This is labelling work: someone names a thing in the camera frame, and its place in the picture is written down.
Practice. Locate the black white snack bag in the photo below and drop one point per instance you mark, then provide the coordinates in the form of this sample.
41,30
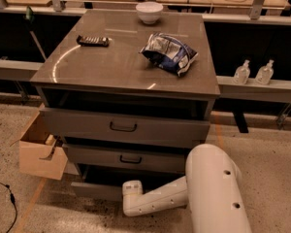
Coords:
169,54

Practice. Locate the grey bottom drawer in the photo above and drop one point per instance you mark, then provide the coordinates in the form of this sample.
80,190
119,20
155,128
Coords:
105,183

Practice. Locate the grey drawer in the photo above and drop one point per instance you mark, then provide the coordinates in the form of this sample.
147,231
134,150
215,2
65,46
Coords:
142,130
105,183
166,161

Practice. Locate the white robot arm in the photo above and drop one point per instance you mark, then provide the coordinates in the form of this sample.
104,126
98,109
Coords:
210,188

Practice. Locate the grey drawer cabinet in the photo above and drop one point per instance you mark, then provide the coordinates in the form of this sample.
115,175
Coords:
118,79

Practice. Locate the grey middle drawer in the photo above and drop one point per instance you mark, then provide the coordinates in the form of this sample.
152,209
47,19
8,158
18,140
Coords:
166,161

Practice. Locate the grey top drawer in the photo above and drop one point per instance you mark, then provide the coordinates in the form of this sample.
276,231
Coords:
142,130

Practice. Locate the black remote control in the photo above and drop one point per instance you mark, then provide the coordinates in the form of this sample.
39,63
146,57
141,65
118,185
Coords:
87,41

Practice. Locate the white ceramic bowl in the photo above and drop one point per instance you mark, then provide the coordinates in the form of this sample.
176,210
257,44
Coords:
149,12

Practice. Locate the left clear pump bottle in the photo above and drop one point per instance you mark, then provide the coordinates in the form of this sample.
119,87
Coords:
242,73

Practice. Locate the clear pump bottle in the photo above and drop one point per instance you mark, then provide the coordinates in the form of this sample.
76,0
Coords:
265,73
242,73

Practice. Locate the cardboard box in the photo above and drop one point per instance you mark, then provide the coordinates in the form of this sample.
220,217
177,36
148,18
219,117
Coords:
39,151

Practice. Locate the right clear pump bottle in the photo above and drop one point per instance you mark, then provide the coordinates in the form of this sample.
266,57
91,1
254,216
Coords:
265,73

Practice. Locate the grey metal rail shelf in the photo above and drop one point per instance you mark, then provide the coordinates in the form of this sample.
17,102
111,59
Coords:
274,91

